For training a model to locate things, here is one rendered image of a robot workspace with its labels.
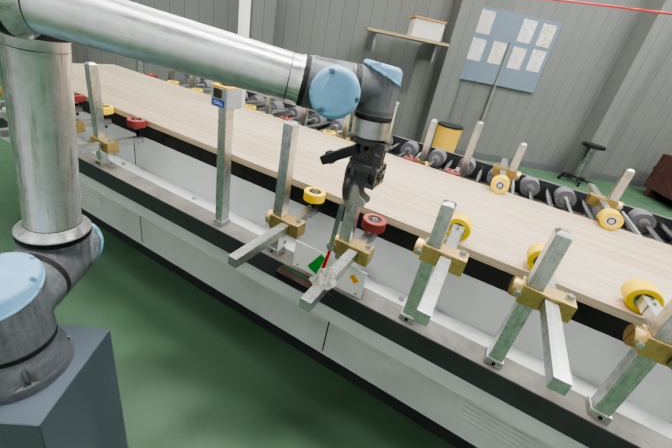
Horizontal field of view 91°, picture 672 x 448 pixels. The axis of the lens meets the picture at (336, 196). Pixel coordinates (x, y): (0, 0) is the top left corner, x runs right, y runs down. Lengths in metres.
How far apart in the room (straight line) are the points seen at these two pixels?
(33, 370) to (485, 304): 1.21
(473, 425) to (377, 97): 1.29
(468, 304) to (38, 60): 1.28
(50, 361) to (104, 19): 0.75
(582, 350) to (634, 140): 6.55
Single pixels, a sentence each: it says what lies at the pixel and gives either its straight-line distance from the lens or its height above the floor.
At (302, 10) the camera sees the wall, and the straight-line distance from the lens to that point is 5.39.
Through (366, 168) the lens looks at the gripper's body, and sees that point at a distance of 0.80.
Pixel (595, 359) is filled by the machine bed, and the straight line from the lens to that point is 1.34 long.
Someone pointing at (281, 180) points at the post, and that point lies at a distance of 1.07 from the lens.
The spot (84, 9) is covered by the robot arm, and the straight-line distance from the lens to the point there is 0.67.
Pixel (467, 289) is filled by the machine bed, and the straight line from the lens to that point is 1.23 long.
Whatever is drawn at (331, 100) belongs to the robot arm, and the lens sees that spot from 0.59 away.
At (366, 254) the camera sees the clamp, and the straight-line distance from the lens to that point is 0.99.
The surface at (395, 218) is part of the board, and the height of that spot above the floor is 0.90.
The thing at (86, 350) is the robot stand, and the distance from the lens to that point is 1.12.
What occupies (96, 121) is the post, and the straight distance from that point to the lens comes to 1.80.
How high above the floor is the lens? 1.42
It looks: 25 degrees down
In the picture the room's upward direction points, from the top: 11 degrees clockwise
